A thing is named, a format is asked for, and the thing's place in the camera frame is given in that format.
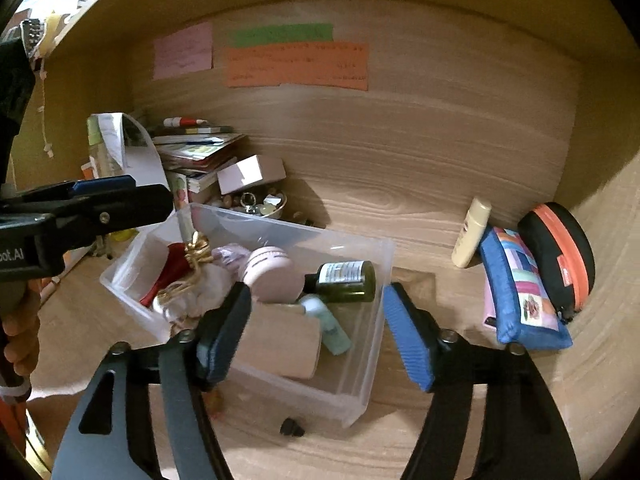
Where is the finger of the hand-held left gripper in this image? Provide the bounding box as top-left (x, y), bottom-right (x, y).
top-left (50, 183), bottom-right (174, 251)
top-left (10, 175), bottom-right (137, 206)

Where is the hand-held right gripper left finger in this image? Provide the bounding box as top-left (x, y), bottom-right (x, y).
top-left (50, 281), bottom-right (253, 480)

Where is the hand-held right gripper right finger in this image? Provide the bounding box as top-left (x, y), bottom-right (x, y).
top-left (381, 281), bottom-right (583, 480)

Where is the beige wooden block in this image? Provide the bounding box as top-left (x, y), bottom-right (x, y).
top-left (234, 302), bottom-right (324, 382)

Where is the clear plastic bin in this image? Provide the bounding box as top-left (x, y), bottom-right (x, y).
top-left (99, 202), bottom-right (397, 429)

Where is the red and white cloth pouch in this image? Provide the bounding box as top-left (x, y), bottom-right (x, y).
top-left (139, 241), bottom-right (237, 322)

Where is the teal plastic bottle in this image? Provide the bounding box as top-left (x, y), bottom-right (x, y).
top-left (299, 294), bottom-right (353, 357)

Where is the pink round macaron case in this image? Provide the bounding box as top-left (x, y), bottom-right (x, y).
top-left (242, 246), bottom-right (307, 304)

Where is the wooden desktop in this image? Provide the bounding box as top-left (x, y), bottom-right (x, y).
top-left (25, 180), bottom-right (640, 480)

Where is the person's left hand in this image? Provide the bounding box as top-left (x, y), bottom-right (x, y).
top-left (0, 280), bottom-right (42, 378)

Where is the white paper pad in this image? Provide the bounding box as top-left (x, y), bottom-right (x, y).
top-left (87, 112), bottom-right (170, 190)

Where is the fruit print box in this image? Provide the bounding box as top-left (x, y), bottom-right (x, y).
top-left (166, 171), bottom-right (192, 212)

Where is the gold ribbon bow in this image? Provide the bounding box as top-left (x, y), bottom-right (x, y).
top-left (183, 231), bottom-right (215, 268)

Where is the dark green glass bottle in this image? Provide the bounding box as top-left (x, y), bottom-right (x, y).
top-left (301, 260), bottom-right (377, 304)

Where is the pink flat case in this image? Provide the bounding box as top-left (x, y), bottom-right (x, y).
top-left (482, 279), bottom-right (502, 332)

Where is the stack of books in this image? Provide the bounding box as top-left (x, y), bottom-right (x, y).
top-left (149, 124), bottom-right (249, 197)

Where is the cream lotion bottle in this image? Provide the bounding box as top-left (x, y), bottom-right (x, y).
top-left (451, 196), bottom-right (494, 269)

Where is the glass bowl of beads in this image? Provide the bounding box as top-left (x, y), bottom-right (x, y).
top-left (218, 187), bottom-right (289, 220)

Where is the blue patchwork pencil pouch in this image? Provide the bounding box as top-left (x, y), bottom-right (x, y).
top-left (479, 226), bottom-right (574, 352)

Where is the small pink white box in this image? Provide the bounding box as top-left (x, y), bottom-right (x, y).
top-left (216, 154), bottom-right (288, 197)

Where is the pink paper note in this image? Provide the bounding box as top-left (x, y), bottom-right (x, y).
top-left (152, 21), bottom-right (214, 81)

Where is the black orange zip case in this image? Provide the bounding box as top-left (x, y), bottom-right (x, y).
top-left (516, 202), bottom-right (596, 324)

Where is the orange paper note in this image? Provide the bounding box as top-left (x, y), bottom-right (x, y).
top-left (223, 41), bottom-right (370, 92)

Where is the green paper note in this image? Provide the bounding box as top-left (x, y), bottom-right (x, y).
top-left (233, 23), bottom-right (335, 47)

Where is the white knotted string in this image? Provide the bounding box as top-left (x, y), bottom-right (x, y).
top-left (38, 57), bottom-right (55, 160)

